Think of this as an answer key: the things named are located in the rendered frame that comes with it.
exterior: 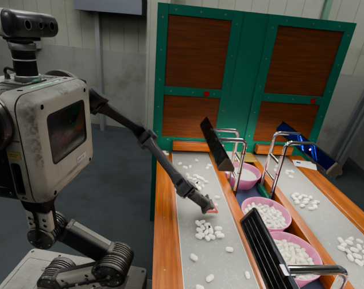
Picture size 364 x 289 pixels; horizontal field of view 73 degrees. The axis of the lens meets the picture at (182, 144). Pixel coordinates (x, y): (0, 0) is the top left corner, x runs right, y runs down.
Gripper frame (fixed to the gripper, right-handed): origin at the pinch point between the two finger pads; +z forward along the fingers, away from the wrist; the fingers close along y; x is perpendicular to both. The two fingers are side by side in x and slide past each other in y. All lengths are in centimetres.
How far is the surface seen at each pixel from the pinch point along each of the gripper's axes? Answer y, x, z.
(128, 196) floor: 114, 96, 4
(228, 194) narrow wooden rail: 16.0, -7.1, 8.8
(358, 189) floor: 133, -84, 227
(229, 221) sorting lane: -4.9, -2.1, 6.3
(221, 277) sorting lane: -37.1, 5.5, -3.5
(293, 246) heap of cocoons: -21.7, -18.9, 28.0
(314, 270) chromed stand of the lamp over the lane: -63, -31, -19
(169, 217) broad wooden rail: -4.0, 16.1, -20.3
